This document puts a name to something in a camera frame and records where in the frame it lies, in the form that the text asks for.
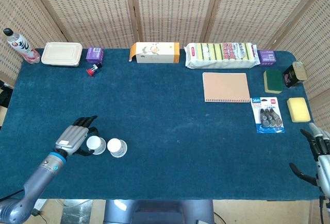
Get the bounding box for left black grey robot hand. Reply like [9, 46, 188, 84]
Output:
[53, 115, 100, 158]

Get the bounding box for right black grey robot hand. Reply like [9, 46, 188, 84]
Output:
[288, 122, 330, 199]

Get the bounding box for white printed paper cup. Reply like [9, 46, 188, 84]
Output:
[86, 135, 107, 156]
[106, 137, 128, 159]

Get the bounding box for correction tape blister pack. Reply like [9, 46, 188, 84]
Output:
[250, 96, 286, 134]

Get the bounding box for white power strip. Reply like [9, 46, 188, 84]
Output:
[32, 199, 49, 212]

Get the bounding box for beige lidded food container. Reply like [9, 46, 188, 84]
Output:
[41, 42, 84, 67]

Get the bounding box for purple cardboard box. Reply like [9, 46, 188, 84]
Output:
[258, 49, 277, 67]
[85, 46, 105, 65]

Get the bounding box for black tin gold lid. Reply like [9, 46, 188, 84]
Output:
[282, 61, 308, 89]

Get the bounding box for blue table cloth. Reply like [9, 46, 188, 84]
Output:
[0, 48, 323, 200]

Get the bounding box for green yellow scouring sponge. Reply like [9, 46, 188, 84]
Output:
[262, 69, 284, 95]

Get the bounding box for clear drink bottle black cap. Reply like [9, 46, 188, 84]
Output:
[3, 27, 42, 65]

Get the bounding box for grey blue robot torso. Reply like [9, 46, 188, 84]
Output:
[104, 199, 215, 224]

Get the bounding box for cream orange tea box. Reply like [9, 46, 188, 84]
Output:
[127, 41, 181, 64]

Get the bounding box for brown spiral notebook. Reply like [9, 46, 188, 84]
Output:
[202, 72, 252, 104]

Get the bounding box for packaged yellow sponges pack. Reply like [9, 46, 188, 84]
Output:
[185, 42, 259, 70]

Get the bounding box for woven bamboo folding screen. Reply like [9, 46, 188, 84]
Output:
[0, 0, 330, 132]

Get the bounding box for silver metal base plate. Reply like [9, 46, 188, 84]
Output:
[61, 199, 93, 224]

